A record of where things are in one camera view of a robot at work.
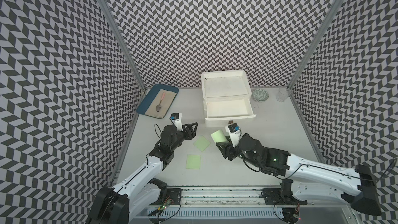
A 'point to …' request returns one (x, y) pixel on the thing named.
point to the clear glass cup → (284, 92)
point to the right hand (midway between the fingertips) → (222, 144)
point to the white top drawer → (228, 109)
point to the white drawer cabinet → (226, 85)
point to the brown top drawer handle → (230, 122)
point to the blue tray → (145, 105)
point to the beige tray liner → (166, 103)
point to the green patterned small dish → (260, 95)
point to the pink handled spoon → (158, 107)
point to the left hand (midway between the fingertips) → (194, 125)
